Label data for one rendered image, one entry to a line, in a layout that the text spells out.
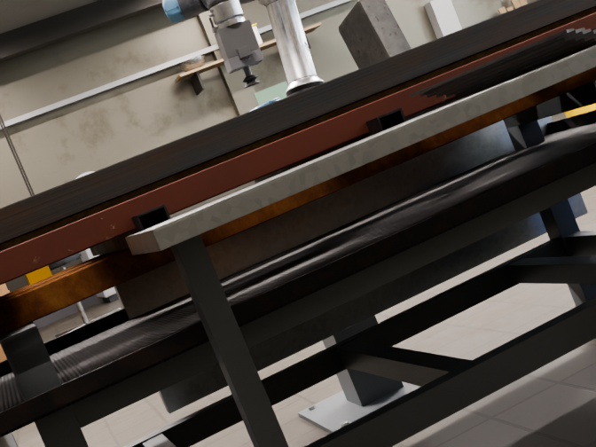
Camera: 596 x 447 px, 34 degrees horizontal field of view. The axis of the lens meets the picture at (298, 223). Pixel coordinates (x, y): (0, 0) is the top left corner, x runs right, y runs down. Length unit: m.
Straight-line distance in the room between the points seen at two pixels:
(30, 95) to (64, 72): 0.49
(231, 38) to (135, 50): 9.79
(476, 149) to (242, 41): 0.73
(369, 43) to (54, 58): 5.88
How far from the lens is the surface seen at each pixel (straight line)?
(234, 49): 2.37
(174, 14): 2.54
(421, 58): 1.78
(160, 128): 12.02
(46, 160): 11.86
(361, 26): 6.95
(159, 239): 1.27
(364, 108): 1.71
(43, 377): 1.59
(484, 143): 2.71
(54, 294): 1.71
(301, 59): 2.79
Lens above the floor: 0.77
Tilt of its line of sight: 4 degrees down
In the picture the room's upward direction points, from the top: 22 degrees counter-clockwise
